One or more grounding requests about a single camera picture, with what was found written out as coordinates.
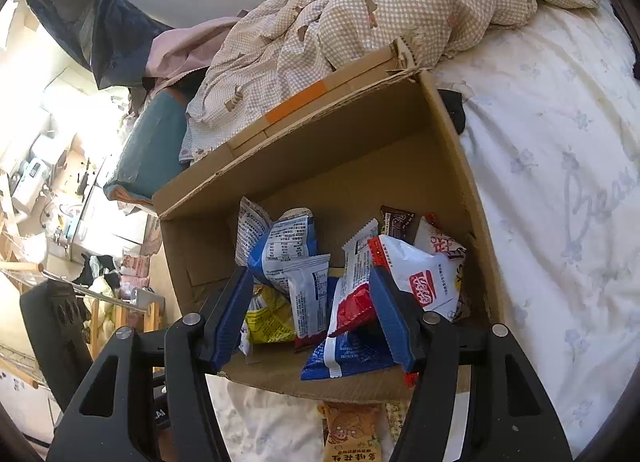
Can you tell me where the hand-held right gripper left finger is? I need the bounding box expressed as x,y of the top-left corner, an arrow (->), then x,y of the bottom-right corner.
47,266 -> 255,462

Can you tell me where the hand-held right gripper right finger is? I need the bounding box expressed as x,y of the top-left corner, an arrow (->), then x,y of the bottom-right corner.
369,266 -> 573,462

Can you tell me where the yellow snack packet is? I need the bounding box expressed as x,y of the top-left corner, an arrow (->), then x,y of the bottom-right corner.
244,283 -> 297,345

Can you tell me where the white red-ended snack bar packet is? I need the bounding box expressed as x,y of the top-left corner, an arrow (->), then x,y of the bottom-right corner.
326,218 -> 382,339

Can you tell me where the blue snack packet white seam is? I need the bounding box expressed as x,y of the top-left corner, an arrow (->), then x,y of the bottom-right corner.
300,327 -> 403,382

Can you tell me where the large red white snack bag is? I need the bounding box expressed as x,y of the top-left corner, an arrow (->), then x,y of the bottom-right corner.
367,234 -> 470,324

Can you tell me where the silver white blue snack packet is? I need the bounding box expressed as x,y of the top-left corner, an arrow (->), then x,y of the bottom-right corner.
235,196 -> 319,295

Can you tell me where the tan biscuit packet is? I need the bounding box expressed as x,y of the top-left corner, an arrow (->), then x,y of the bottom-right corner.
384,398 -> 413,445

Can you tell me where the dark brown snack packet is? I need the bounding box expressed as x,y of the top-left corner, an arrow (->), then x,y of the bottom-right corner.
379,205 -> 417,244

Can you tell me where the orange bear-print snack packet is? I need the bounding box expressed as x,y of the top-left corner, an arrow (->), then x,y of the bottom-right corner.
317,401 -> 383,462

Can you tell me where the brown cardboard box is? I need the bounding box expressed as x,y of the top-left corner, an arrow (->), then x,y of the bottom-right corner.
151,37 -> 503,405

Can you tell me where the wooden rack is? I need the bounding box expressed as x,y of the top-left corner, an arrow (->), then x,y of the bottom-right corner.
82,287 -> 163,368

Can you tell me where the black chair back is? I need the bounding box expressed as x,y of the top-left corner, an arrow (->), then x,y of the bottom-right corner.
19,279 -> 96,413

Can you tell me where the white lower cabinet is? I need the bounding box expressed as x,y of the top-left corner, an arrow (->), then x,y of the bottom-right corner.
70,157 -> 161,263

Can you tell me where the teal cushion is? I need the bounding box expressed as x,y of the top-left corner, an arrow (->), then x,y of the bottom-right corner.
103,89 -> 190,203

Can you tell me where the small black cloth piece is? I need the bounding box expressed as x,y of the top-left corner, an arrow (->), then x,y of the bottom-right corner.
439,88 -> 467,135

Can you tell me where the white water heater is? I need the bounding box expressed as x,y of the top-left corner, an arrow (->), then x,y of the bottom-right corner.
11,159 -> 53,215

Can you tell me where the pink cloth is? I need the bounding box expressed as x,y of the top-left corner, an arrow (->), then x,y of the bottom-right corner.
145,17 -> 248,90

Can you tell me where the dark blue hanging jacket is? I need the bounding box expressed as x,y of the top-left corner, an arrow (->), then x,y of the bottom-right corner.
20,0 -> 173,90

